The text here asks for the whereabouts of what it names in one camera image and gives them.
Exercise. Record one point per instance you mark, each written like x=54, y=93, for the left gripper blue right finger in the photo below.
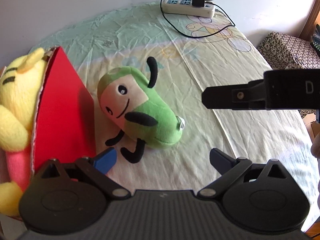
x=221, y=161

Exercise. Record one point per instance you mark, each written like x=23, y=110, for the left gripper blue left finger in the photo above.
x=105, y=160

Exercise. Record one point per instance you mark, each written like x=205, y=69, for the green pear plush toy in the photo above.
x=129, y=99

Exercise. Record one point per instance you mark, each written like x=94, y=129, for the yellow tiger plush toy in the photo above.
x=21, y=83

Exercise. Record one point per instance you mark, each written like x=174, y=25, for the person right hand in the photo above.
x=315, y=148

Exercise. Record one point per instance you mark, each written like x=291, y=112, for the patterned cloth covered stool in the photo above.
x=284, y=52

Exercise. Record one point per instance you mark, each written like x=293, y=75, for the green bag on stool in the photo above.
x=315, y=40

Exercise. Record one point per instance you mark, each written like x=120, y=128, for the red cardboard box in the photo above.
x=64, y=127

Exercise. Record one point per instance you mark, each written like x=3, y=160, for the green yellow cartoon bedsheet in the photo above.
x=192, y=54

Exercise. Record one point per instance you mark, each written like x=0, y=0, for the white power strip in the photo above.
x=184, y=7

